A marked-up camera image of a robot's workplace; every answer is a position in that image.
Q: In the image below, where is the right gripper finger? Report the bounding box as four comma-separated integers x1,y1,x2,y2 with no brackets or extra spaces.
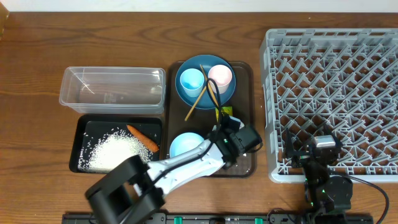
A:
323,123,343,146
284,128,294,157

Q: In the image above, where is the light blue bowl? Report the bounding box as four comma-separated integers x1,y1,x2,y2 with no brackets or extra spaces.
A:
170,133,204,158

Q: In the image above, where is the orange carrot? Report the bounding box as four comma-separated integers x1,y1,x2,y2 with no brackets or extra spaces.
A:
126,124,159,153

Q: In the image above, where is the pile of white rice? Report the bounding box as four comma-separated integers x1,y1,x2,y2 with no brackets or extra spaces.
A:
77,129,155,173

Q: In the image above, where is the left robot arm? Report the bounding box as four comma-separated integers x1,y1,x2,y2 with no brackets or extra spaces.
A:
85,114,262,223

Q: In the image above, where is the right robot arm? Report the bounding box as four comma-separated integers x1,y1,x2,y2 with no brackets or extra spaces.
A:
284,125,353,224

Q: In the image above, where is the grey dishwasher rack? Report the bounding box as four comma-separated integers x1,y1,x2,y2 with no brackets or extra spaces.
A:
259,28,397,184

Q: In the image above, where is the yellow green snack wrapper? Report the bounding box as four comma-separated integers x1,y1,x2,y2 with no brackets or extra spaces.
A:
215,106,233,121

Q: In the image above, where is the brown serving tray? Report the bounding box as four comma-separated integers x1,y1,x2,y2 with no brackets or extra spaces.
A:
161,62,257,178

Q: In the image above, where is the left wooden chopstick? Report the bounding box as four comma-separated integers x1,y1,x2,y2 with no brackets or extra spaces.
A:
184,87,207,121

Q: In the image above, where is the wooden chopstick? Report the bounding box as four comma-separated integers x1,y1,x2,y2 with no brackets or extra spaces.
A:
200,64,218,107
184,87,207,121

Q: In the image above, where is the dark blue plate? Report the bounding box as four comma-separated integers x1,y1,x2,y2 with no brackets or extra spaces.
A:
175,55,236,106

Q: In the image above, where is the pink cup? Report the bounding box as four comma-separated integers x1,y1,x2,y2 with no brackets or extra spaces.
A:
208,65,233,94

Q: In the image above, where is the light blue cup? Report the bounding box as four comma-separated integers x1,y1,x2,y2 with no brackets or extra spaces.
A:
180,68,205,98

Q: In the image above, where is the right wooden chopstick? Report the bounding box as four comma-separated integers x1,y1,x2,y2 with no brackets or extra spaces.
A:
200,64,218,107

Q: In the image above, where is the black plastic tray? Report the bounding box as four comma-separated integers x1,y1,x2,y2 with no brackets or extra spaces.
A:
69,114,162,173

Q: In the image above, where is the clear plastic bin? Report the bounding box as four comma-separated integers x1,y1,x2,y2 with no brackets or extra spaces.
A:
59,67,166,114

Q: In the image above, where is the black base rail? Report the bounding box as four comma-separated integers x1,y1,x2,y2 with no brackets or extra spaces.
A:
61,212,374,224

